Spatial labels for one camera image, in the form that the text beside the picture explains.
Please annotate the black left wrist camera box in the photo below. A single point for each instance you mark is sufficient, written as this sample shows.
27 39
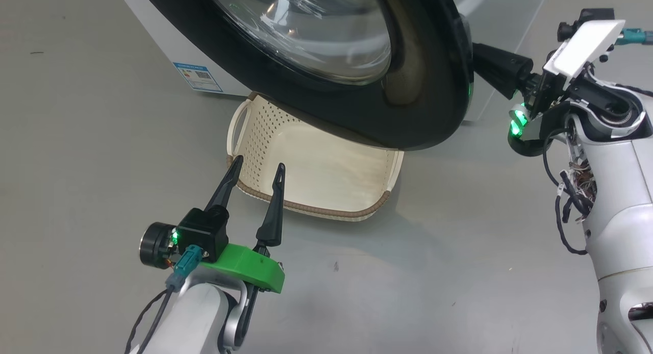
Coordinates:
204 231

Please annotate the white washing machine body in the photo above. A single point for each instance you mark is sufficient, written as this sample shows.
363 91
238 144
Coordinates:
168 38

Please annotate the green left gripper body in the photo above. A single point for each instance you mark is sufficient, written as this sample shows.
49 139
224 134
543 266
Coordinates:
245 267

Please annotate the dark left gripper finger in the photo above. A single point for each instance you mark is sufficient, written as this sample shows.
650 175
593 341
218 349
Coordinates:
275 216
227 191

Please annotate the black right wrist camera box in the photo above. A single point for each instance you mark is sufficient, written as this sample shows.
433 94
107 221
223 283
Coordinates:
594 15

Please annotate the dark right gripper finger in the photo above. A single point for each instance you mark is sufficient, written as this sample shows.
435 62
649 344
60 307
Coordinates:
497 68

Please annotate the black round washing machine door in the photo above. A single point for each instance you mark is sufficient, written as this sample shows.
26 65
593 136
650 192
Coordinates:
331 114

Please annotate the cream perforated laundry basket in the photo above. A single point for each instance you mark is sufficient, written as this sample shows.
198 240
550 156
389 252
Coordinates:
316 175

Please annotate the blue energy label sticker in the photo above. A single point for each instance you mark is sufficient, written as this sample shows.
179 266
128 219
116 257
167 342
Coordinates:
198 77

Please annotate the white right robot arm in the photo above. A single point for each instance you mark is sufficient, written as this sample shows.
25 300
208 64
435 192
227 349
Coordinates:
622 216

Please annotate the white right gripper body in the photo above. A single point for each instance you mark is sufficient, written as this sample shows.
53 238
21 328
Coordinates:
586 45

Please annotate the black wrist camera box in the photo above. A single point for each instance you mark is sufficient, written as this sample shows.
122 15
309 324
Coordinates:
204 231
594 15

